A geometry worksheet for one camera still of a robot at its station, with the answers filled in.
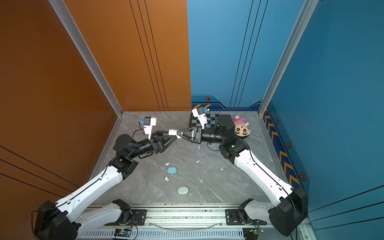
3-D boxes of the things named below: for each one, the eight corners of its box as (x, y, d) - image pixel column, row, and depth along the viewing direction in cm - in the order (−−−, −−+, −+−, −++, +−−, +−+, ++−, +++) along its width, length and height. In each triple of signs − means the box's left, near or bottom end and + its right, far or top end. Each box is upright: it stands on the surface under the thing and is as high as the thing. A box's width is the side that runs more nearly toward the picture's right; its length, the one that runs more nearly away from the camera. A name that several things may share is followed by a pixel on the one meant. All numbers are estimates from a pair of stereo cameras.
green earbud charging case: (177, 194, 83) (177, 192, 80) (178, 187, 85) (177, 186, 83) (188, 194, 82) (188, 192, 80) (188, 187, 85) (188, 186, 83)
